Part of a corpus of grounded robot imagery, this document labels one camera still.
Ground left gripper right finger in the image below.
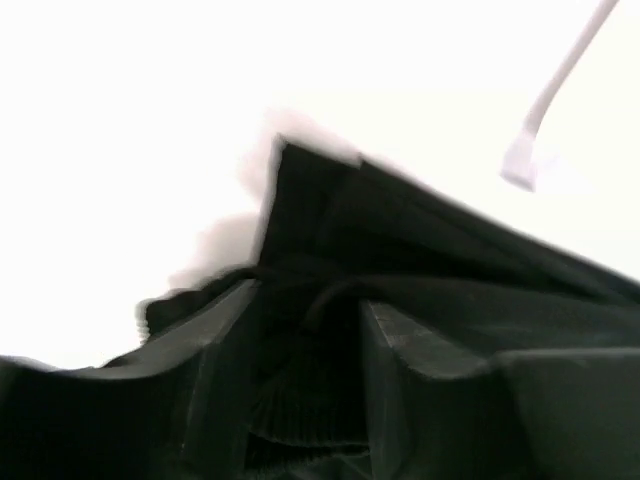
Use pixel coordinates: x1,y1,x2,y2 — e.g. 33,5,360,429
361,302,639,479

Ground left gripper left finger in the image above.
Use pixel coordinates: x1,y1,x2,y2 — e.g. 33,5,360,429
1,282,255,479

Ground black trousers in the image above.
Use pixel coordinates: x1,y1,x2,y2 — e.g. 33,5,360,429
135,134,640,480

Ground white metal clothes rack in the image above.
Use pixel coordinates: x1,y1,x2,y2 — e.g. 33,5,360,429
500,0,619,192

